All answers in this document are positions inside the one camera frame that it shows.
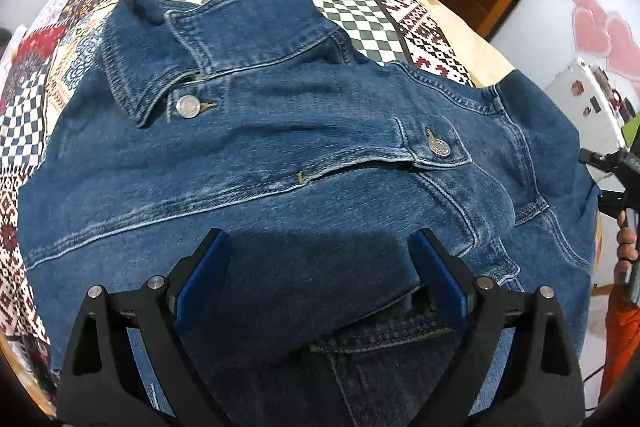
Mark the white box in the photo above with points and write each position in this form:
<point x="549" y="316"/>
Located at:
<point x="585" y="107"/>

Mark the blue denim jacket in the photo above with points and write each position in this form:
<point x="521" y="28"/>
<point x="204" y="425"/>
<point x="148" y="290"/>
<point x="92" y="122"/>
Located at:
<point x="310" y="157"/>

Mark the tan bed sheet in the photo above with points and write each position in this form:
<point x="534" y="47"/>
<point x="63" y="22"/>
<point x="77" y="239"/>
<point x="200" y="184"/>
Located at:
<point x="465" y="37"/>

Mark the person's right hand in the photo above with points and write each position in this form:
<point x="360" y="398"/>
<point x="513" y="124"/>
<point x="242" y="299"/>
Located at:
<point x="625" y="247"/>

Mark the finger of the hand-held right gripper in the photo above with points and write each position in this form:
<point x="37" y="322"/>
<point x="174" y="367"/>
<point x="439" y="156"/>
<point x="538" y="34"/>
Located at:
<point x="607" y="162"/>

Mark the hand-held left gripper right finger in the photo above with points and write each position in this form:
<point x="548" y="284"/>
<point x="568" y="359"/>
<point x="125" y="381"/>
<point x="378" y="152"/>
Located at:
<point x="440" y="277"/>

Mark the pink heart wall decoration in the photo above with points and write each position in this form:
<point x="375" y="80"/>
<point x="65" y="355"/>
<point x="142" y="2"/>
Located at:
<point x="595" y="22"/>

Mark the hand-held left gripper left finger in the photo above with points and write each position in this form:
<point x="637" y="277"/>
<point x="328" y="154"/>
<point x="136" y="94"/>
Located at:
<point x="202" y="277"/>

